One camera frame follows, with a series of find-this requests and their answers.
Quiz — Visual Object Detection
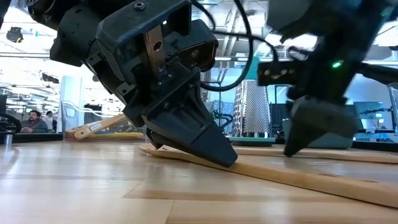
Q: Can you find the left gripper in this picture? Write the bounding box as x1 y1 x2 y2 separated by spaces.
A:
83 0 203 149

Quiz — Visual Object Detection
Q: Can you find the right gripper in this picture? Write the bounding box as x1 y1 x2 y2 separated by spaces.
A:
283 30 379 158

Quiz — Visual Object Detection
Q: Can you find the forked wooden spoon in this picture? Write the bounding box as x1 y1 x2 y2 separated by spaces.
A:
73 113 128 140

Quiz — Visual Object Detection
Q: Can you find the teal plastic basket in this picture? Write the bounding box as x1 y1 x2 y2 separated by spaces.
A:
281 118 354 149

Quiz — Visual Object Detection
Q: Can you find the dark office monitor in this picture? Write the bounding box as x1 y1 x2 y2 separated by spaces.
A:
353 101 385 130

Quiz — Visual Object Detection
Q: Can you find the teal steel box grater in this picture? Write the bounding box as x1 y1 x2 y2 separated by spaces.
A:
229 55 277 147

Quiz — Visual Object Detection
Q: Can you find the clear plastic bin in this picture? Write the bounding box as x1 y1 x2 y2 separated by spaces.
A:
60 101 147 141
387 82 398 146

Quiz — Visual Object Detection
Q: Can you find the white building column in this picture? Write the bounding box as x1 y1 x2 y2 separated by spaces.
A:
58 75 85 131

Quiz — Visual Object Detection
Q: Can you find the person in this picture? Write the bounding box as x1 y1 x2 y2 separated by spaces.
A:
42 110 55 131
20 110 49 134

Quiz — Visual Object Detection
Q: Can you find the long overhead light bar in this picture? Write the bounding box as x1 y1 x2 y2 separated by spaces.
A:
0 52 249 62

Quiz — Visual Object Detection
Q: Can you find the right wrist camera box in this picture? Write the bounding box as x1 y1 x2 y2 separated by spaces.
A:
257 58 309 87

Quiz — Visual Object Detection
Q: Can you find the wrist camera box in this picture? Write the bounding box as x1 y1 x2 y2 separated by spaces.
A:
257 58 309 87
177 19 219 73

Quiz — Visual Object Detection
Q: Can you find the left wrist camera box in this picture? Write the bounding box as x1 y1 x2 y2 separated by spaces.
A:
177 19 219 73

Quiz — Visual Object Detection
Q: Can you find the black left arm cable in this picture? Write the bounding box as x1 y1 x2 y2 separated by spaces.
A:
191 0 255 93

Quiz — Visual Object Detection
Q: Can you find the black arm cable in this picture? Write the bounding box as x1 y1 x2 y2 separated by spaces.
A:
191 0 255 93
214 29 280 63

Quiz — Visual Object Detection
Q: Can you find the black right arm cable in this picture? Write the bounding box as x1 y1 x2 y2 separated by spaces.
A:
214 29 280 63

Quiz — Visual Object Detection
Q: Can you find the black aluminium table frame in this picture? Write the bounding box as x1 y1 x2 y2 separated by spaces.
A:
0 132 398 153

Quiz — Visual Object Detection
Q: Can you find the ceiling cord reel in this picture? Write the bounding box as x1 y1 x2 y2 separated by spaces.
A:
6 26 24 44

